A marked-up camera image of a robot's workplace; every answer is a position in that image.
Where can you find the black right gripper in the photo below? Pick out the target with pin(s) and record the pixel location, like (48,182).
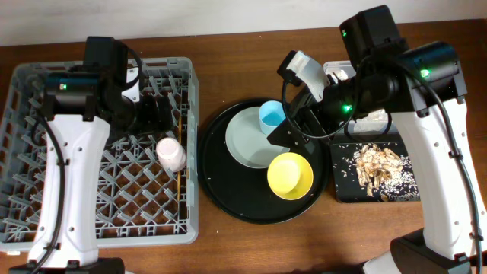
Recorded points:
(298,124)

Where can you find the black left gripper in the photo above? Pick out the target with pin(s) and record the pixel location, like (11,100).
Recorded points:
(159,114)

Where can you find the blue cup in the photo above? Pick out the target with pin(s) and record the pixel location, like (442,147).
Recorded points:
(271,115)

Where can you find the wooden chopstick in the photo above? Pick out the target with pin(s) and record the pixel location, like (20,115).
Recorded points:
(179,172)

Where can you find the pale grey plate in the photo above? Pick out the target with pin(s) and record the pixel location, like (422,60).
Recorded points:
(247,144)

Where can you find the yellow bowl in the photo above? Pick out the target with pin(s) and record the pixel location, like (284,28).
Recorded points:
(290,176)

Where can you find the pink cup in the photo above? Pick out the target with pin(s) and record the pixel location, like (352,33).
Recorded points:
(171,154)

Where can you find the food scraps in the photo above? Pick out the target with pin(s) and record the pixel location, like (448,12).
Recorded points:
(380,171)

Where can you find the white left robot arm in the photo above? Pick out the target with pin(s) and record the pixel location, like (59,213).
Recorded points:
(83,109)

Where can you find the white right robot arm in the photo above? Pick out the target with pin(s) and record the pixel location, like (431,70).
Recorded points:
(423,91)

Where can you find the grey dishwasher rack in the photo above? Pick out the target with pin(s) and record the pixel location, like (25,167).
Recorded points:
(136,202)

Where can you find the round black tray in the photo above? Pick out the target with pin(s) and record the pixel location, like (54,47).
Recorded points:
(243,192)

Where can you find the black rectangular tray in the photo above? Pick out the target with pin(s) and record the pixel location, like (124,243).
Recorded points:
(350,186)

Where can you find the clear plastic bin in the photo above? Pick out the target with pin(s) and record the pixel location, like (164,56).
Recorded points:
(374,123)

